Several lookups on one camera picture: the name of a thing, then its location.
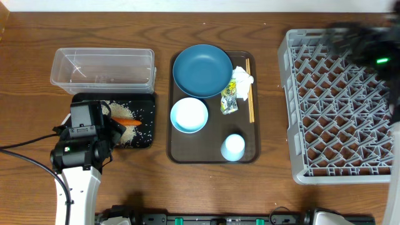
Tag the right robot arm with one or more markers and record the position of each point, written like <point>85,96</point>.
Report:
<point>378,50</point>

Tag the light blue cup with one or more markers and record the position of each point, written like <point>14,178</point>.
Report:
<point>233,147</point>

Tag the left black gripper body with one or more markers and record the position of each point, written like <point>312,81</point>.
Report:
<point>112,132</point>

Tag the wooden chopstick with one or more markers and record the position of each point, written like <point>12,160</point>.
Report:
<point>252,94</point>

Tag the grey dishwasher rack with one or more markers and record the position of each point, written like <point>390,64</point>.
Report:
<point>339,130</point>

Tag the wooden chopstick right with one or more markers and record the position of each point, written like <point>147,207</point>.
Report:
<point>252,94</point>

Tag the brown serving tray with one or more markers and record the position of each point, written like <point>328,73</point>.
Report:
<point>204,146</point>

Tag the clear plastic bin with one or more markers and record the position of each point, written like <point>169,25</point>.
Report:
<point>104,70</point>

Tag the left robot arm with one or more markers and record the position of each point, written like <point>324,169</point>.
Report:
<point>78,176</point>

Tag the light blue bowl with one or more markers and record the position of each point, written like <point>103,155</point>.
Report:
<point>189,115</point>

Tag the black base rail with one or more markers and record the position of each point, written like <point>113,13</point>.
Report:
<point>280,215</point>

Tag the dark blue plate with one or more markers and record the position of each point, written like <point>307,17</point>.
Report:
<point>202,70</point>

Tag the orange carrot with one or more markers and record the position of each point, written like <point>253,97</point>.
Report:
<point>127,122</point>

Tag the wooden chopstick left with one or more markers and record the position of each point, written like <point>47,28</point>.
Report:
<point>250,96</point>

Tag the white rice pile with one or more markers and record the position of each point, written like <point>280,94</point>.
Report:
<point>137,117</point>

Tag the black tray bin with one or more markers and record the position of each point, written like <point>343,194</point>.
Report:
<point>109,96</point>

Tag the crumpled white tissue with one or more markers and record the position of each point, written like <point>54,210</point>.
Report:
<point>243,81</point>

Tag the green snack wrapper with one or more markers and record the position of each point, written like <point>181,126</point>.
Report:
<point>228,98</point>

